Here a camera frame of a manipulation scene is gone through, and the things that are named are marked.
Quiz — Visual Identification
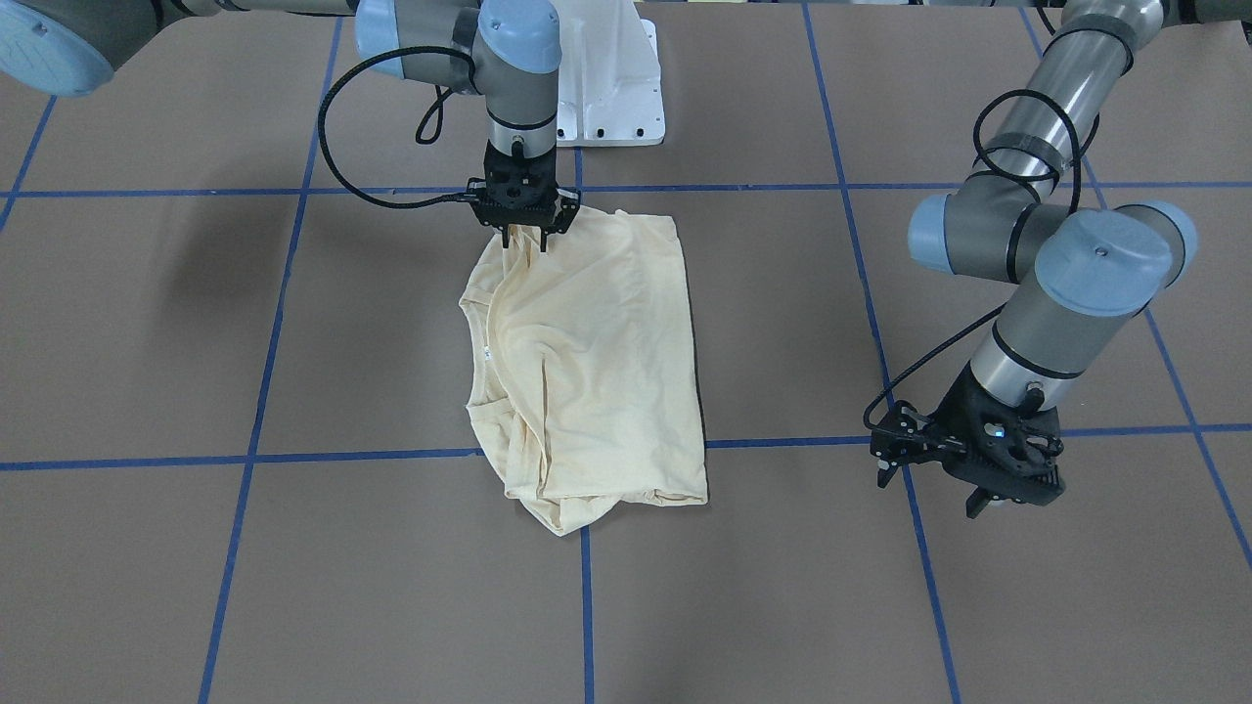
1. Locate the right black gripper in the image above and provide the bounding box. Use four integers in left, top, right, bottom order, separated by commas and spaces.
467, 144, 580, 253

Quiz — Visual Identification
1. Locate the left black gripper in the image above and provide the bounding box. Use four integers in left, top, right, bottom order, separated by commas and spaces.
933, 367, 1067, 520

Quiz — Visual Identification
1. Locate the beige long-sleeve printed shirt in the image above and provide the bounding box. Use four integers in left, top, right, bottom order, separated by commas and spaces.
459, 205, 707, 536

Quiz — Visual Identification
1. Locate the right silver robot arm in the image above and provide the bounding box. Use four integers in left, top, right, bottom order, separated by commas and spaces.
3, 1, 581, 243

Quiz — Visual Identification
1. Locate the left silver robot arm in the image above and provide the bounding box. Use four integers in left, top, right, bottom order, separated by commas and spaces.
879, 1, 1249, 519

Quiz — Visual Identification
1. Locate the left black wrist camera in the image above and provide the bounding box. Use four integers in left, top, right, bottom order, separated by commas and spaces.
864, 401, 947, 489

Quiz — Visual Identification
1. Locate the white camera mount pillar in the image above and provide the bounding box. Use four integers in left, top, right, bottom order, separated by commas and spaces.
552, 1, 666, 148

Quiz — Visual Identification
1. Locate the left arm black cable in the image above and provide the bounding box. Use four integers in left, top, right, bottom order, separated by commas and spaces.
863, 28, 1101, 431

